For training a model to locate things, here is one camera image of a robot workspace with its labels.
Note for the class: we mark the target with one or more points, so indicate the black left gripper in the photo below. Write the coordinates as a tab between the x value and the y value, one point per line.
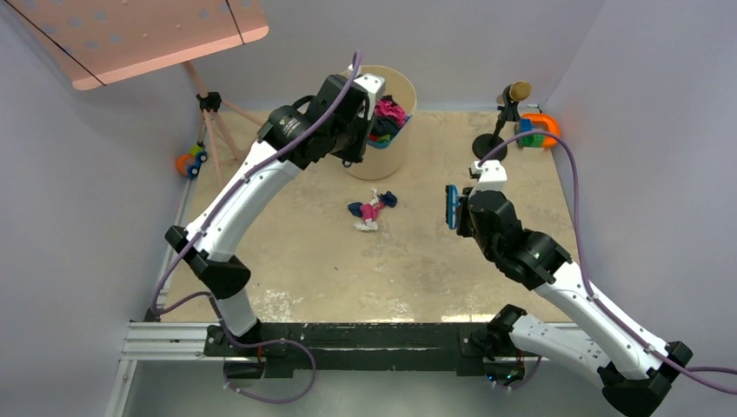
355	153

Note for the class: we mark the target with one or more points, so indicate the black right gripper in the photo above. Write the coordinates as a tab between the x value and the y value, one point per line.
462	211

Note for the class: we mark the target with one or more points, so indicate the blue hand brush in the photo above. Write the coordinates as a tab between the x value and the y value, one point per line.
452	205

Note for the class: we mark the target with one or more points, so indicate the blue dustpan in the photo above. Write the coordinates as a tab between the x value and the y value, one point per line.
385	141

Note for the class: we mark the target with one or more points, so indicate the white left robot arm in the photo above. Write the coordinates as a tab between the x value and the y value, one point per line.
208	243

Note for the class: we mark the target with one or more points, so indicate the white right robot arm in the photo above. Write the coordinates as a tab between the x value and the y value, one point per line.
633	368

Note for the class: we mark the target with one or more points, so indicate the black paper scrap centre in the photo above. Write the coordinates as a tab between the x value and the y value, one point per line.
385	126

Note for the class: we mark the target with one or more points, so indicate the beige round bin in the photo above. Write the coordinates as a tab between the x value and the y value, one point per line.
381	163

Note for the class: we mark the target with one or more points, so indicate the pink paper scrap right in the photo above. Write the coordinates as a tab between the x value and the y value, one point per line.
388	107

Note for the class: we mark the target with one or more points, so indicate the pink paper scrap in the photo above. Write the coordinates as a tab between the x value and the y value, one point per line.
388	107
370	212

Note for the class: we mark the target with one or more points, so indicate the black microphone stand toy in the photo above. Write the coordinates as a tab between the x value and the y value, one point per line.
507	106

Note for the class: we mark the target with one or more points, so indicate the dark blue scrap front left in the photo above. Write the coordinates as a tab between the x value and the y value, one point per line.
355	209

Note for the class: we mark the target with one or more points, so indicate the blue paper scrap front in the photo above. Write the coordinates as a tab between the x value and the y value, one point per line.
388	199

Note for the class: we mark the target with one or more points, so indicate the pink paper scrap left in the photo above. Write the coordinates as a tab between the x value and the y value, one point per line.
370	212

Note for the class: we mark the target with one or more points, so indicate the orange colourful block toy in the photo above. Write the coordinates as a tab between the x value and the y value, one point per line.
538	123

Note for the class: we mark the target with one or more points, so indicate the orange wheeled toy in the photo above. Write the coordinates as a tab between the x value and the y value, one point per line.
189	165

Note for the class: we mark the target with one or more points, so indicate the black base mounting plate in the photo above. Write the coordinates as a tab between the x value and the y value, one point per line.
280	349

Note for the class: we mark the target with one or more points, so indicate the pink music stand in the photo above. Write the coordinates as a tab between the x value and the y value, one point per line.
97	43

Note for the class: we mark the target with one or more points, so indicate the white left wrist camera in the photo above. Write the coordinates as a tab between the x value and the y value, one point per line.
375	87

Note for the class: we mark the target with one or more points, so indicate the aluminium frame rail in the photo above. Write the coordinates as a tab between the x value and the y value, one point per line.
311	265

